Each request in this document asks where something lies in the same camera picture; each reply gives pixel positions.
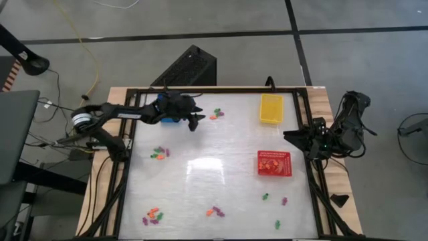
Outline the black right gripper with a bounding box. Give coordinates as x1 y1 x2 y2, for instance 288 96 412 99
283 129 332 160

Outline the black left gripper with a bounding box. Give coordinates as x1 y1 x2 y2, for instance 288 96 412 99
155 90 207 133

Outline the red plastic basket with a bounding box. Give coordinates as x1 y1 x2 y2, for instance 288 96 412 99
256 150 294 177

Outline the yellow plastic basket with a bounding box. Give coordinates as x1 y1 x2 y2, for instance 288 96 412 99
259 93 285 125

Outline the black perforated computer case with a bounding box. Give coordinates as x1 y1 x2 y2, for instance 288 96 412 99
150 44 218 87

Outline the grey stand leg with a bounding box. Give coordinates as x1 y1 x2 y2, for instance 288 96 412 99
399 117 428 137

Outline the black desk foot bar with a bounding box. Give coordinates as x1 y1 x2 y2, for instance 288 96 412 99
13 161 88 196

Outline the black stand base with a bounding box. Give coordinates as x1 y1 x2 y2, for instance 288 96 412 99
0 23 51 76

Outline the grey office desk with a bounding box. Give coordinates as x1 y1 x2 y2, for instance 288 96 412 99
0 89 41 185

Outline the orange black striped board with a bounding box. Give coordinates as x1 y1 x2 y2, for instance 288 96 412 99
2 60 21 93

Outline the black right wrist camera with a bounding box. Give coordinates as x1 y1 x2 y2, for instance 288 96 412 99
312 116 328 133

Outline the black metal table frame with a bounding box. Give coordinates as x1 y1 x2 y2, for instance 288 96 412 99
76 86 365 241

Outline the black handle loop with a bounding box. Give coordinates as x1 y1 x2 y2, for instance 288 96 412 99
265 76 278 92

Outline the black triangular bracket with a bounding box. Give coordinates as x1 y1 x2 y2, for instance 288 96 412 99
330 193 350 209

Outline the black floor cable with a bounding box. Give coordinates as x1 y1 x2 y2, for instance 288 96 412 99
397 112 428 167

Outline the yellow hanging cable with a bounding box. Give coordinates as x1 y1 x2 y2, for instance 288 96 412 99
53 0 100 101

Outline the black cable bundle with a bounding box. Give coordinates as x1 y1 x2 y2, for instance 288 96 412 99
25 68 101 158

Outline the white floor cable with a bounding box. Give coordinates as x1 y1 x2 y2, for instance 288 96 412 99
92 0 140 10

